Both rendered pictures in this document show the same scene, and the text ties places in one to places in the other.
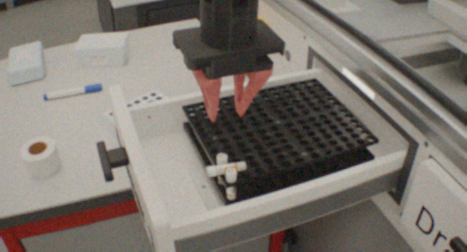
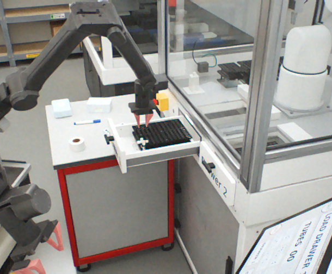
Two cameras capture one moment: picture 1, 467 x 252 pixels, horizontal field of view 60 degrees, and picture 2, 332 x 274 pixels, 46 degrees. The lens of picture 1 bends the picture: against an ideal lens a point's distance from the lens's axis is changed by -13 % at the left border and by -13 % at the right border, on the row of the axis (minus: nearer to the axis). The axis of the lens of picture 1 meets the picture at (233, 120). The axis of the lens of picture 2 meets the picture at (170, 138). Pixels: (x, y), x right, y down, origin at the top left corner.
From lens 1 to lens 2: 111 cm
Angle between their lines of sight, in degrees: 5
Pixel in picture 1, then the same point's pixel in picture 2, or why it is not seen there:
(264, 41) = (151, 106)
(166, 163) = (125, 144)
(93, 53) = (96, 106)
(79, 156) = (92, 144)
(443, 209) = (205, 155)
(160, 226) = (122, 152)
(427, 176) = (201, 145)
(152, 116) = (122, 129)
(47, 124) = (77, 134)
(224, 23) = (140, 101)
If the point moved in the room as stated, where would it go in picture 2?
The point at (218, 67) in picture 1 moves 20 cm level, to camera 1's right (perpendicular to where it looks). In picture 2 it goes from (139, 112) to (190, 113)
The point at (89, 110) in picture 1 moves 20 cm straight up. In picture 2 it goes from (96, 129) to (91, 93)
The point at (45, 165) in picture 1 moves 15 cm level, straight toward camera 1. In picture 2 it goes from (79, 146) to (89, 163)
